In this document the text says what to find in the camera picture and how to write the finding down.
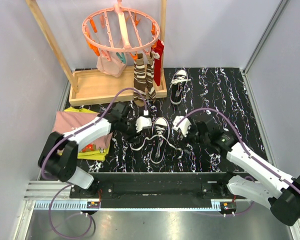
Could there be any black white sneaker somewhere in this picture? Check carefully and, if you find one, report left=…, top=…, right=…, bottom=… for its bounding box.
left=170, top=69, right=191, bottom=105
left=150, top=117, right=170, bottom=164

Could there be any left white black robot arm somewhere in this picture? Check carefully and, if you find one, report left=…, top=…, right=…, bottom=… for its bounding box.
left=38, top=102, right=142, bottom=198

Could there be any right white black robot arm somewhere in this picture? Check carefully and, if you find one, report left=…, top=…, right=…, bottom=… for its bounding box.
left=176, top=119, right=300, bottom=227

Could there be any yellow-green folded garment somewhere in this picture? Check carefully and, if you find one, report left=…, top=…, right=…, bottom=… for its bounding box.
left=64, top=107, right=112, bottom=161

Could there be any black marble pattern mat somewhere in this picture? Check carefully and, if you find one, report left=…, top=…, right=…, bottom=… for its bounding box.
left=77, top=67, right=267, bottom=173

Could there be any right brown striped sock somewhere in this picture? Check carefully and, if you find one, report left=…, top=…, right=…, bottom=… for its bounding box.
left=146, top=52, right=156, bottom=102

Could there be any brown striped sock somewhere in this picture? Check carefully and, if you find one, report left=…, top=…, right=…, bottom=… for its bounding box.
left=146, top=52, right=156, bottom=102
left=133, top=53, right=146, bottom=107

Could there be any wooden drying rack stand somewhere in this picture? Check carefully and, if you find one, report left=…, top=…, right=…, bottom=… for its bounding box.
left=26, top=0, right=167, bottom=107

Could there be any left brown striped sock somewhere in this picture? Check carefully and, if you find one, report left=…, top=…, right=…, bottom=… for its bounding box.
left=133, top=53, right=146, bottom=107

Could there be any pink hanging garment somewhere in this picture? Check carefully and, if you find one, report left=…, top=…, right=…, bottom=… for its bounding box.
left=96, top=55, right=127, bottom=78

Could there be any pink folded t-shirt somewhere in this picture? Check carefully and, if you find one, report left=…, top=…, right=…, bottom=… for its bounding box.
left=52, top=107, right=112, bottom=154

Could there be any pink round clip hanger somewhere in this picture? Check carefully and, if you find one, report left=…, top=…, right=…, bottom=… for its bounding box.
left=81, top=0, right=161, bottom=64

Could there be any red hanging cloth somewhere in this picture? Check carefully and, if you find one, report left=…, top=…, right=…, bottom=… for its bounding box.
left=153, top=39, right=164, bottom=86

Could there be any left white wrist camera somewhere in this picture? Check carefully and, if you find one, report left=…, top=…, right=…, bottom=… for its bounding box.
left=135, top=110, right=152, bottom=133

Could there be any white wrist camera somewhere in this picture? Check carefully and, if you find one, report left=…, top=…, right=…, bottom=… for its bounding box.
left=172, top=116, right=192, bottom=137
left=135, top=110, right=152, bottom=133

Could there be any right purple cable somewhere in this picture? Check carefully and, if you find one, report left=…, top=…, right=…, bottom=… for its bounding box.
left=176, top=107, right=300, bottom=221

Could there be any purple cable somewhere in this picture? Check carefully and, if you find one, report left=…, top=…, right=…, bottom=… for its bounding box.
left=39, top=87, right=149, bottom=238
left=176, top=107, right=300, bottom=221

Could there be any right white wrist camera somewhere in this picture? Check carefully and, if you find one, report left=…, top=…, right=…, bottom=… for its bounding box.
left=172, top=116, right=192, bottom=137

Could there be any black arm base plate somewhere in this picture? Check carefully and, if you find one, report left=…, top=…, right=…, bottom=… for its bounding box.
left=69, top=172, right=234, bottom=211

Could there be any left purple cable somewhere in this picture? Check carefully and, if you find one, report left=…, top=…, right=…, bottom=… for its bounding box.
left=39, top=87, right=149, bottom=238

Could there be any grey slotted cable duct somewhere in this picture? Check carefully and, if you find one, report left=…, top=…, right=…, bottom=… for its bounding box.
left=34, top=200, right=101, bottom=211

